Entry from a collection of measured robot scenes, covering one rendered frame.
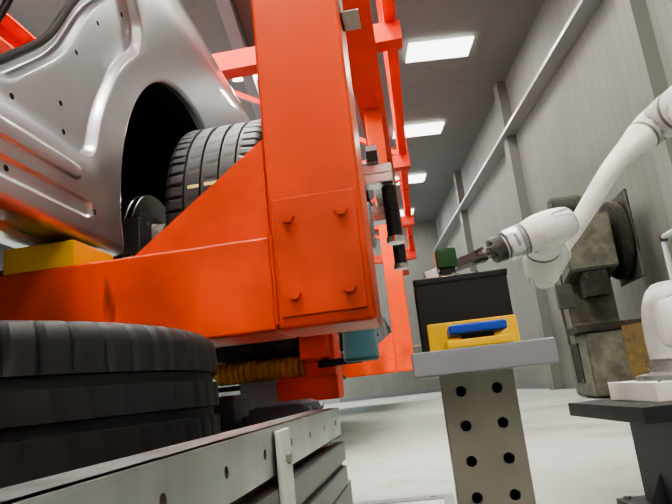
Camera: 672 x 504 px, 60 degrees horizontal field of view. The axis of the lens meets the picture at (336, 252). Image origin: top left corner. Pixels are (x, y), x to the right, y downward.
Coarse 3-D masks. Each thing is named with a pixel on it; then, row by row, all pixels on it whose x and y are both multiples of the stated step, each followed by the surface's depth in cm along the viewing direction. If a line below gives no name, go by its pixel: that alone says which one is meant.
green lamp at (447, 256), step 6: (438, 252) 112; (444, 252) 112; (450, 252) 112; (438, 258) 112; (444, 258) 112; (450, 258) 112; (456, 258) 112; (438, 264) 112; (444, 264) 112; (450, 264) 112; (456, 264) 111; (438, 270) 113
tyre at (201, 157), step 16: (208, 128) 156; (224, 128) 152; (240, 128) 148; (256, 128) 146; (192, 144) 147; (208, 144) 146; (224, 144) 144; (240, 144) 143; (176, 160) 142; (192, 160) 141; (208, 160) 140; (224, 160) 139; (176, 176) 139; (192, 176) 138; (208, 176) 137; (176, 192) 137; (192, 192) 136; (176, 208) 135; (224, 352) 150; (240, 352) 150; (256, 352) 149; (272, 352) 150; (288, 352) 151
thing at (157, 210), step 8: (136, 200) 160; (144, 200) 160; (152, 200) 165; (128, 208) 154; (136, 208) 155; (144, 208) 159; (152, 208) 165; (160, 208) 170; (128, 216) 154; (152, 216) 164; (160, 216) 169; (152, 224) 163; (160, 224) 163; (152, 232) 159; (128, 256) 150
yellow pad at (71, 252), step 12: (72, 240) 105; (12, 252) 106; (24, 252) 105; (36, 252) 105; (48, 252) 105; (60, 252) 104; (72, 252) 104; (84, 252) 107; (96, 252) 112; (12, 264) 105; (24, 264) 105; (36, 264) 105; (48, 264) 104; (60, 264) 104; (72, 264) 104
